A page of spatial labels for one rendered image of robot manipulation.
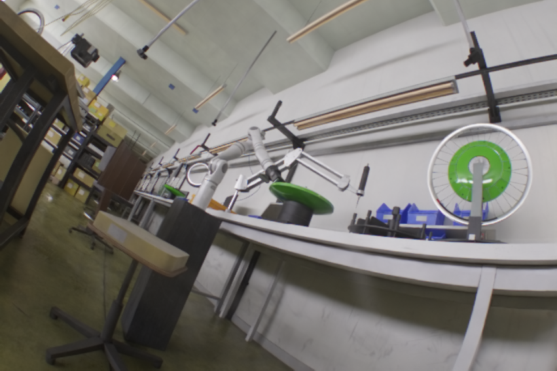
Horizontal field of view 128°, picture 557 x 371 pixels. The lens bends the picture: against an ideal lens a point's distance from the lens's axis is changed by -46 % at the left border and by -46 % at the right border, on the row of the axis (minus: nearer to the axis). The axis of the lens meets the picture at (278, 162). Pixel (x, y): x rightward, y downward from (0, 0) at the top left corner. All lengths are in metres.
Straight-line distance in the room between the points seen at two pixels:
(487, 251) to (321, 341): 1.51
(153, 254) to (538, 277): 1.09
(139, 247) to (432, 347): 1.55
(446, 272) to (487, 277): 0.12
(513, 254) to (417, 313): 1.09
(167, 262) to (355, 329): 1.34
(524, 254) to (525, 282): 0.08
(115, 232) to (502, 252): 1.12
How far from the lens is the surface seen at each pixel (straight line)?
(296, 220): 1.04
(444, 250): 0.68
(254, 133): 1.69
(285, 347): 2.19
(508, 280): 0.71
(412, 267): 0.76
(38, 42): 1.01
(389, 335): 1.72
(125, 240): 0.91
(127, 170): 1.21
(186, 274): 1.37
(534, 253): 0.67
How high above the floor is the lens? 0.73
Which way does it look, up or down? 22 degrees up
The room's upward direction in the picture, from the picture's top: 24 degrees clockwise
